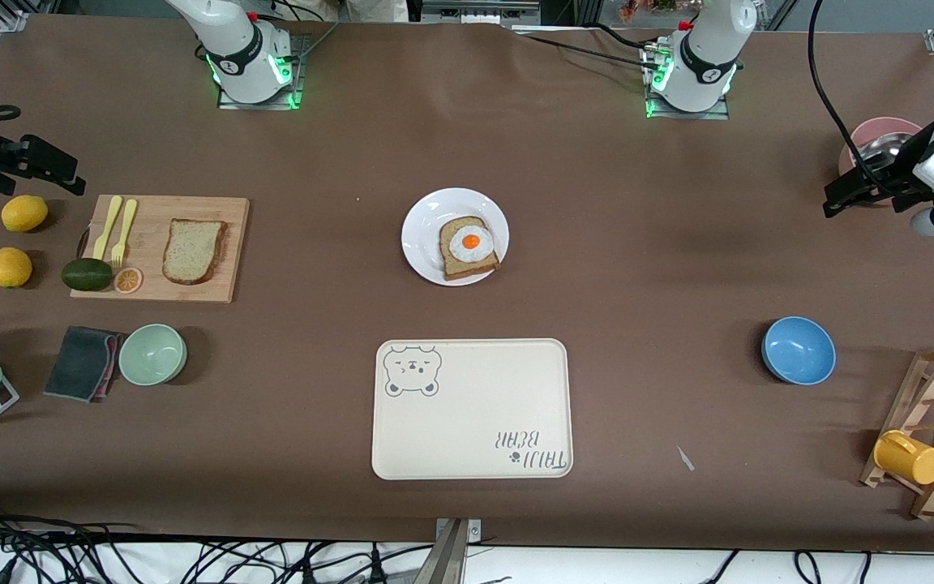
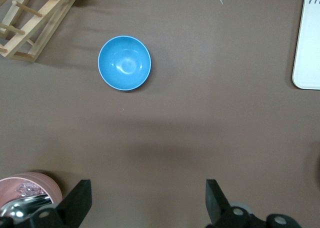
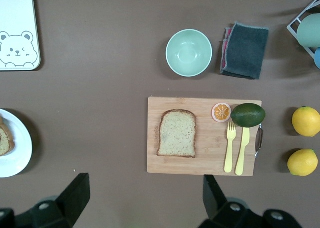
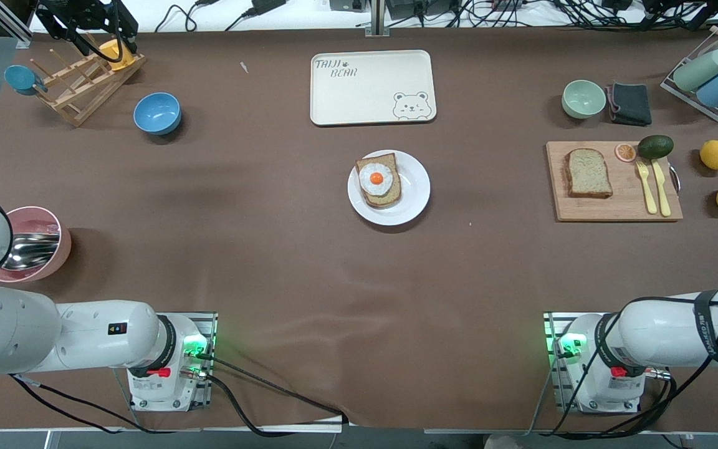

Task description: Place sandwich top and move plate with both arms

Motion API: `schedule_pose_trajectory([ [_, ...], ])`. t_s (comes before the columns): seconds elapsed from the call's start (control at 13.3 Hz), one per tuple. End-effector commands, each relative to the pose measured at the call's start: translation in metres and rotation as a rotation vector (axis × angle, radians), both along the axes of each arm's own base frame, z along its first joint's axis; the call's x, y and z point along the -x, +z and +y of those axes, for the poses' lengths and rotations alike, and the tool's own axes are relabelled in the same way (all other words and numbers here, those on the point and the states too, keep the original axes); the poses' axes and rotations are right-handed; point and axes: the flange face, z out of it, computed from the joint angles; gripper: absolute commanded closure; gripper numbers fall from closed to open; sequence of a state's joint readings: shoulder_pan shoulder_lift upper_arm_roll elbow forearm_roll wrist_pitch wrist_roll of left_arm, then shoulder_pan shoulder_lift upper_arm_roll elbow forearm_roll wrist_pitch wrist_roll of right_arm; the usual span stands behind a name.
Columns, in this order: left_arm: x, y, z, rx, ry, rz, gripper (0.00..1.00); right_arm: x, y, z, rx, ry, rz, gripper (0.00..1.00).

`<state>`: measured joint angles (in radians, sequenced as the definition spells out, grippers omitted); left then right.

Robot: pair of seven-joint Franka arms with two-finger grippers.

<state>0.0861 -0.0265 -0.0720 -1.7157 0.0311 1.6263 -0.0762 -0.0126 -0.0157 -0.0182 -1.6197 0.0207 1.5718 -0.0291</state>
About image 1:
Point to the plain brown bread slice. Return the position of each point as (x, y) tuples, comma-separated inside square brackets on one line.
[(191, 251)]

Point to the white round plate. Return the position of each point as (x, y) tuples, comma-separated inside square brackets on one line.
[(422, 235)]

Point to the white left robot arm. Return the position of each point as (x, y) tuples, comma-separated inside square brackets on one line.
[(710, 49)]

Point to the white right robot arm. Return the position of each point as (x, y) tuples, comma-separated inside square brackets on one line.
[(240, 49)]

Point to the metal scoop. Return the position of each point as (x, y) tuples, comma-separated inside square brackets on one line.
[(880, 150)]

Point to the pink bowl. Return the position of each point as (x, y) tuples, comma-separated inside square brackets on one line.
[(880, 128)]

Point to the yellow lemon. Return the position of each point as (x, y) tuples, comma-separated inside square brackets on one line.
[(25, 213), (10, 268)]

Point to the yellow plastic knife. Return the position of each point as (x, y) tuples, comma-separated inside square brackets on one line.
[(108, 223)]

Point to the yellow plastic fork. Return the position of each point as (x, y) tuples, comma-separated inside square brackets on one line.
[(126, 223)]

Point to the green avocado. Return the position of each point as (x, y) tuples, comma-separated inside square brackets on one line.
[(87, 275)]

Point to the orange slice toy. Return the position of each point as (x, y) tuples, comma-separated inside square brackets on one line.
[(128, 281)]

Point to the bamboo cutting board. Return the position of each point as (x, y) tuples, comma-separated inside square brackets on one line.
[(191, 207)]

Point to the blue bowl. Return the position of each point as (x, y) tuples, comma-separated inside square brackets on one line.
[(798, 350)]

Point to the wooden peg rack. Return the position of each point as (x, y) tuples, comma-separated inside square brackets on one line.
[(913, 381)]

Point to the grey pink folded cloth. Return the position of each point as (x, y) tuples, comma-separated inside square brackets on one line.
[(78, 365)]

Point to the mint green bowl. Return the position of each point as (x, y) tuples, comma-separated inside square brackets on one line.
[(152, 354)]

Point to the yellow mug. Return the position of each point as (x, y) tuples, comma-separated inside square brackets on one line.
[(909, 458)]

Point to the white tape scrap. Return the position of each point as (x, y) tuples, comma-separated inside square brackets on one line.
[(685, 459)]

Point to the person in beige trousers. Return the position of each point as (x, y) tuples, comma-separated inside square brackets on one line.
[(374, 10)]

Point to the fried egg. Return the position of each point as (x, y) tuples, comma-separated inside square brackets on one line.
[(471, 243)]

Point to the bread slice under egg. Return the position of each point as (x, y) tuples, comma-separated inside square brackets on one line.
[(459, 270)]

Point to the cream bear print tray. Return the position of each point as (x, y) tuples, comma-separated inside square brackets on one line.
[(475, 405)]

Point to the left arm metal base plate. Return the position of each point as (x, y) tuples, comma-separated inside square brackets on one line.
[(718, 112)]

